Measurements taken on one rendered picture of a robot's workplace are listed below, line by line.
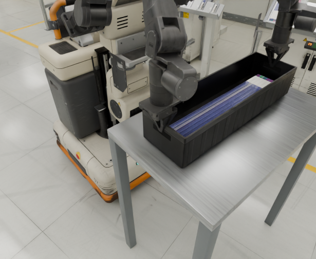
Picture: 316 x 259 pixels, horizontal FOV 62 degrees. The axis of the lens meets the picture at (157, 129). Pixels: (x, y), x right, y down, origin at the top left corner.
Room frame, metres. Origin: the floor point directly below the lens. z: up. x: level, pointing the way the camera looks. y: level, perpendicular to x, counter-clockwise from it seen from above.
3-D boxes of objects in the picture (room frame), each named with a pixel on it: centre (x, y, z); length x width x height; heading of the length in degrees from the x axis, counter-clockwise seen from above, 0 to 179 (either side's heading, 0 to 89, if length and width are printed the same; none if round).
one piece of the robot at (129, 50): (1.07, 0.07, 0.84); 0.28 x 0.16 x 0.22; 131
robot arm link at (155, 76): (0.54, -0.01, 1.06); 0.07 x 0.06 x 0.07; 33
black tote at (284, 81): (0.73, -0.23, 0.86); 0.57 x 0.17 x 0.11; 131
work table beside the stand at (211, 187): (0.71, -0.24, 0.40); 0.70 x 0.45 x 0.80; 131
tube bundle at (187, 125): (0.73, -0.23, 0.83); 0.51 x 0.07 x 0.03; 131
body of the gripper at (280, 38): (0.92, -0.44, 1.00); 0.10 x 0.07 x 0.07; 131
